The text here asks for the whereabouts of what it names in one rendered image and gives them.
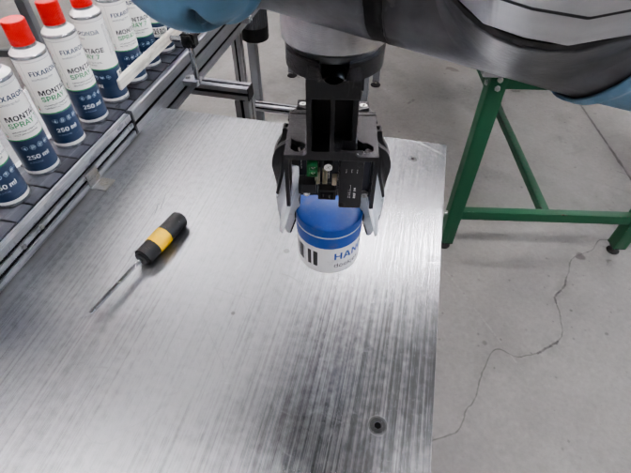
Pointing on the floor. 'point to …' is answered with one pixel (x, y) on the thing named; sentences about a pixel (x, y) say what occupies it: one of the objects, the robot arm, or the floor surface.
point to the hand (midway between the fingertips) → (329, 220)
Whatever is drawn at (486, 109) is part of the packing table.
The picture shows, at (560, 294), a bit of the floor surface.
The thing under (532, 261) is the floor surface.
